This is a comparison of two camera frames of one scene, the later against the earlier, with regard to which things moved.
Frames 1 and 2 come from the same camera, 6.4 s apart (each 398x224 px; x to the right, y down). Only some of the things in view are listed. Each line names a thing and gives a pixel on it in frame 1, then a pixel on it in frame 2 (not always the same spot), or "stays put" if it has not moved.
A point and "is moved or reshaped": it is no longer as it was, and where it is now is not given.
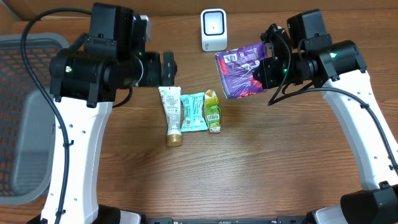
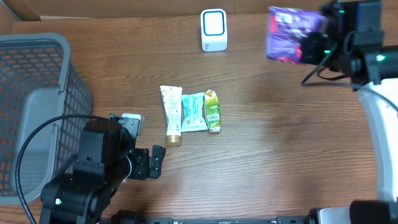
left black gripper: x=168 y=68 to x=142 y=163
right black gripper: x=267 y=73 to x=313 y=48
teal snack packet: x=193 y=116 stays put
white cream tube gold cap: x=170 y=98 stays put
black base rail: x=280 y=220 stays put
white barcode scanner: x=214 y=30 stays put
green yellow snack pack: x=212 y=111 stays put
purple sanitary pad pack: x=236 y=69 is moved or reshaped
